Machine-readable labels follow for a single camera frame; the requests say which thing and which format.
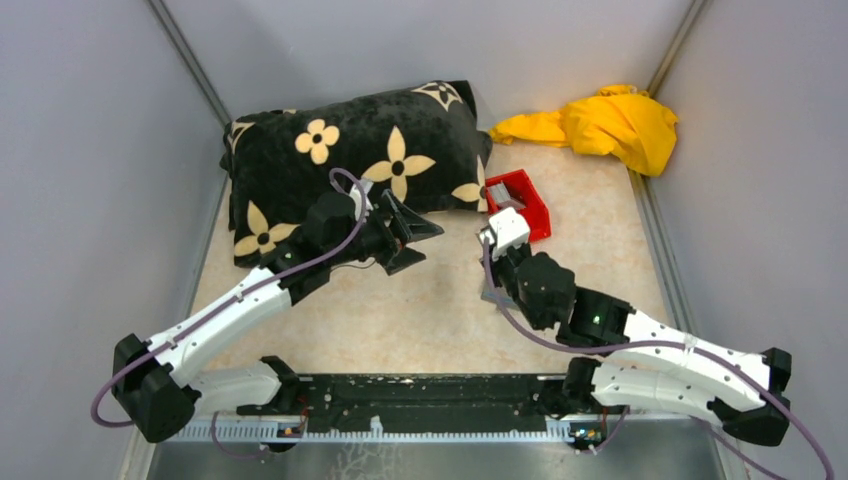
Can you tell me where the red plastic bin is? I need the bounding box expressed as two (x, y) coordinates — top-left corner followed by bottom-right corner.
(484, 169), (552, 242)

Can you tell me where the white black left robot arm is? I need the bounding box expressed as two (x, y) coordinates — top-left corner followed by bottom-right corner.
(109, 191), (444, 443)

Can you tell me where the grey leather card holder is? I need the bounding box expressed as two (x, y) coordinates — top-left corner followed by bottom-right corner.
(480, 285), (519, 311)

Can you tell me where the yellow cloth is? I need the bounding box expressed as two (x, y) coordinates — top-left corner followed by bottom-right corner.
(489, 84), (679, 177)

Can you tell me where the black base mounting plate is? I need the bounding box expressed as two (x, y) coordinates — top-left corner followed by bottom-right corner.
(236, 373), (605, 434)

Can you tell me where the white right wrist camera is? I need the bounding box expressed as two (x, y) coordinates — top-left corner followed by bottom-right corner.
(477, 207), (531, 260)

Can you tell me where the stack of credit cards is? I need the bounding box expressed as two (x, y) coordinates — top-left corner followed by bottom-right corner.
(487, 183), (525, 211)

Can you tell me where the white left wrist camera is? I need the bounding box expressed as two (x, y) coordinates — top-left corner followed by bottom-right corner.
(349, 178), (373, 221)

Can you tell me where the black floral pillow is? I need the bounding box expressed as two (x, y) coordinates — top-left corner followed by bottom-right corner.
(219, 80), (493, 268)

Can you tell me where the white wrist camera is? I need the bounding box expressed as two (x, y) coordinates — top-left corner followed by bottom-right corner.
(349, 178), (373, 221)
(477, 207), (531, 260)

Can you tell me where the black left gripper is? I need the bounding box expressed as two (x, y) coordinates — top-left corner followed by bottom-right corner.
(327, 189), (444, 275)

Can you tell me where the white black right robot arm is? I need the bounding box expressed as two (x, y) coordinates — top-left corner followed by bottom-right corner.
(481, 240), (792, 447)

